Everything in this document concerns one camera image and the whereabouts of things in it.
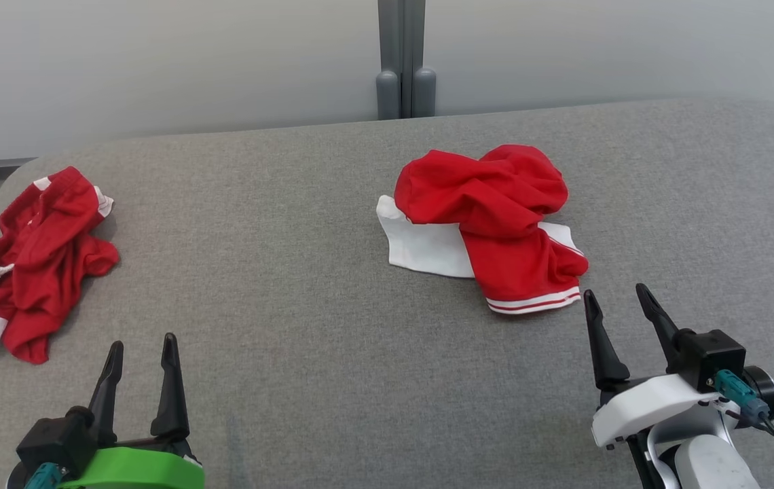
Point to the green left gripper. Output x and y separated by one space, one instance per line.
136 472

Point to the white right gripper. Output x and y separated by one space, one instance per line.
652 404

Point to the red garment with white stripes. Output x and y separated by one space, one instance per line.
41 272

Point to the red Bulls shirt white sleeves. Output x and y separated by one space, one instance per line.
495 197

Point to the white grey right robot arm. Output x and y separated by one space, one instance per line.
706 468

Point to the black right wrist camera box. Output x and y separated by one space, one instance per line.
716 360

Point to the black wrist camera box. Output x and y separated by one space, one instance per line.
54 441
716 360

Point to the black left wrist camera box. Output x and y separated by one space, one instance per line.
54 441

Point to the teal right camera connector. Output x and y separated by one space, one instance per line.
740 395

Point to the teal camera connector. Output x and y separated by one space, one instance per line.
740 395
44 477

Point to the teal left camera connector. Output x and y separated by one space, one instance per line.
44 477

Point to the grey cylindrical post foot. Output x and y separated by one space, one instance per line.
388 95
424 92

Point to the grey partition post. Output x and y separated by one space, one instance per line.
402 41

